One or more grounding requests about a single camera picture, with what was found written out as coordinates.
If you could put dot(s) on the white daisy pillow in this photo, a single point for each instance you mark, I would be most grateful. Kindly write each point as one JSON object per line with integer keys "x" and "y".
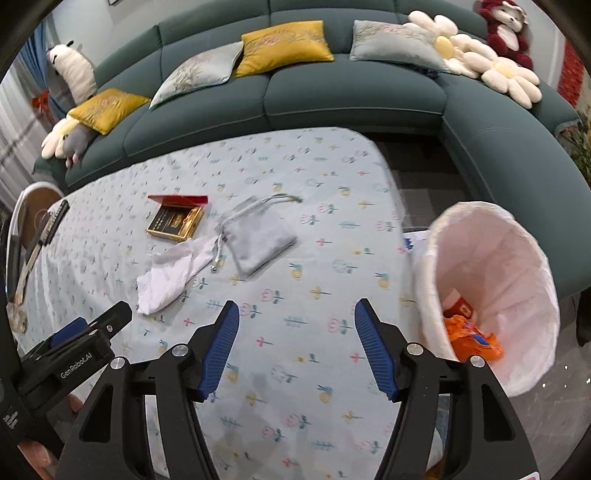
{"x": 463, "y": 54}
{"x": 519, "y": 83}

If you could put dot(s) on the dark green sectional sofa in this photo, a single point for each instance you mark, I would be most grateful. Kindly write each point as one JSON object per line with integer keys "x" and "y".
{"x": 506, "y": 154}

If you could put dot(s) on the white red paper cup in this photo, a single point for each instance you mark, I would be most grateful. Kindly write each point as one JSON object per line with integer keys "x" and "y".
{"x": 454, "y": 304}

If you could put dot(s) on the white lined trash bin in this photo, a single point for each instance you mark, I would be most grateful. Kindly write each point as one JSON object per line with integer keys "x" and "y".
{"x": 480, "y": 251}

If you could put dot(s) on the red gold cigarette box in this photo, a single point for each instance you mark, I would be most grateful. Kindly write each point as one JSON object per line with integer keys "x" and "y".
{"x": 177, "y": 216}

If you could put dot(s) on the grey cushion right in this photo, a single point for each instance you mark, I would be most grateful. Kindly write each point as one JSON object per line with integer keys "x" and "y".
{"x": 406, "y": 44}

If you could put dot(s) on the potted green plant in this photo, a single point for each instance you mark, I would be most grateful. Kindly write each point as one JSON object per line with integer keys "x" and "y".
{"x": 576, "y": 142}

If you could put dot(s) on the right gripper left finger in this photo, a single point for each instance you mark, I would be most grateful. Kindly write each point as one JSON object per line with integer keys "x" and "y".
{"x": 210, "y": 347}

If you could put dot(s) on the grey cushion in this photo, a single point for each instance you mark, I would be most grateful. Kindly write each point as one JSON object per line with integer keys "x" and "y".
{"x": 406, "y": 44}
{"x": 208, "y": 69}

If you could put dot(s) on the black remote control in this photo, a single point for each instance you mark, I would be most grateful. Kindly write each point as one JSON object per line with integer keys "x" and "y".
{"x": 54, "y": 223}

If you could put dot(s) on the orange plastic snack wrapper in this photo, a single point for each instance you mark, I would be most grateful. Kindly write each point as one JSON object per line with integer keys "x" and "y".
{"x": 467, "y": 340}

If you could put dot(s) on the white daisy pillow lower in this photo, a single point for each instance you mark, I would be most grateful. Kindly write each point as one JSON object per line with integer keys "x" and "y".
{"x": 519, "y": 83}

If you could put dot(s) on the grey drawstring pouch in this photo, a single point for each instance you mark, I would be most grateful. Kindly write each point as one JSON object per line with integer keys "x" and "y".
{"x": 254, "y": 233}

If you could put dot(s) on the white plush animal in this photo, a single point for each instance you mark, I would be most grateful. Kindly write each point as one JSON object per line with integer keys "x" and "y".
{"x": 75, "y": 69}

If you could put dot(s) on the white paper towel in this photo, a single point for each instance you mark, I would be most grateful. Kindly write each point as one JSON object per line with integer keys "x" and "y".
{"x": 168, "y": 273}

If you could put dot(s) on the white daisy pillow upper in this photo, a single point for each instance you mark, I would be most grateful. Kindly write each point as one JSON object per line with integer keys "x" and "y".
{"x": 463, "y": 54}

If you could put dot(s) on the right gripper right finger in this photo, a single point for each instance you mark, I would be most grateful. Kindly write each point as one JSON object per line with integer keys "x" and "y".
{"x": 383, "y": 345}

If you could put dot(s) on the grey white plush toy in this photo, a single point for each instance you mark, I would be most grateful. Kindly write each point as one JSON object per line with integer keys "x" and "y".
{"x": 68, "y": 140}

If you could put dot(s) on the red white plush monkey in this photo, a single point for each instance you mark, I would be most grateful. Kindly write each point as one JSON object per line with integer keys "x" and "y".
{"x": 507, "y": 24}

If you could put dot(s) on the grey cushion left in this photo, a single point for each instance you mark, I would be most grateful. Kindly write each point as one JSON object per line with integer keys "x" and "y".
{"x": 208, "y": 69}

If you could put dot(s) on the blue wrapper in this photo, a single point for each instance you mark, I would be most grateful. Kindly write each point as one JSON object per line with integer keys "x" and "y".
{"x": 416, "y": 242}

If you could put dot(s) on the yellow cushion centre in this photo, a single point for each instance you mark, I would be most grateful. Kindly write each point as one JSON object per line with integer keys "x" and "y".
{"x": 285, "y": 44}

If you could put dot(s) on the yellow cushion left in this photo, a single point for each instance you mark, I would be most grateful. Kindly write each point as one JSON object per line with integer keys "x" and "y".
{"x": 104, "y": 111}

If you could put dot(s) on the yellow cushion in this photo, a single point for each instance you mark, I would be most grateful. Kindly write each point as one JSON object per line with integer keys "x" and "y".
{"x": 285, "y": 44}
{"x": 104, "y": 111}

